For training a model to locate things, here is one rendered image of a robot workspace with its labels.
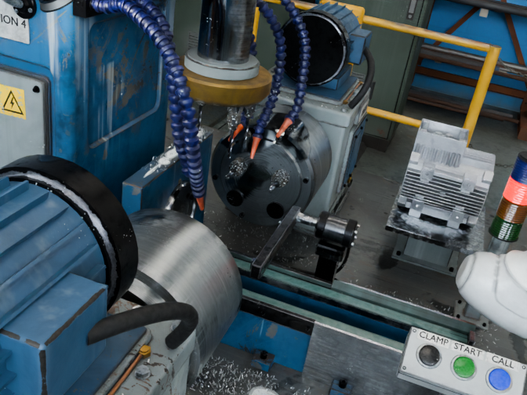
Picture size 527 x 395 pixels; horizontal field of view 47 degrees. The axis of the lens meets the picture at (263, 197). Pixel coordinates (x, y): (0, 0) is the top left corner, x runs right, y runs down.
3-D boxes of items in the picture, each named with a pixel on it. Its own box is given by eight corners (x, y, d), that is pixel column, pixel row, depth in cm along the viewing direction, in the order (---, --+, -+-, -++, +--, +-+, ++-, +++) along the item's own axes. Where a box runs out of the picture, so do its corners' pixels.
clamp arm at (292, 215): (288, 215, 131) (245, 276, 109) (290, 203, 130) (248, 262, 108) (303, 220, 130) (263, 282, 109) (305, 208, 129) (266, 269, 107)
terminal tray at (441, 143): (410, 157, 151) (418, 130, 148) (415, 143, 160) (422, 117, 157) (458, 169, 148) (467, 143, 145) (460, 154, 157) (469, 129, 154)
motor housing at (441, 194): (393, 216, 155) (412, 149, 146) (402, 186, 171) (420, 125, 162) (471, 239, 150) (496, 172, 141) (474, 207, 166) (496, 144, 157)
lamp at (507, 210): (496, 219, 128) (503, 200, 125) (496, 206, 133) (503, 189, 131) (525, 226, 126) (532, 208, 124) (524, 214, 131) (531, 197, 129)
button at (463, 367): (449, 375, 87) (452, 372, 86) (454, 355, 89) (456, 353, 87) (470, 382, 87) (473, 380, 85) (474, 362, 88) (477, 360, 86)
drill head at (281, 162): (188, 225, 138) (199, 124, 126) (252, 161, 173) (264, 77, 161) (292, 259, 132) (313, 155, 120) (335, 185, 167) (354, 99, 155)
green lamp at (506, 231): (488, 236, 130) (496, 219, 128) (488, 224, 135) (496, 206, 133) (517, 244, 128) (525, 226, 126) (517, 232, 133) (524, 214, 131)
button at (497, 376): (484, 387, 86) (487, 385, 85) (488, 367, 88) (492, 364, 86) (506, 395, 86) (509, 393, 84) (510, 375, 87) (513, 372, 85)
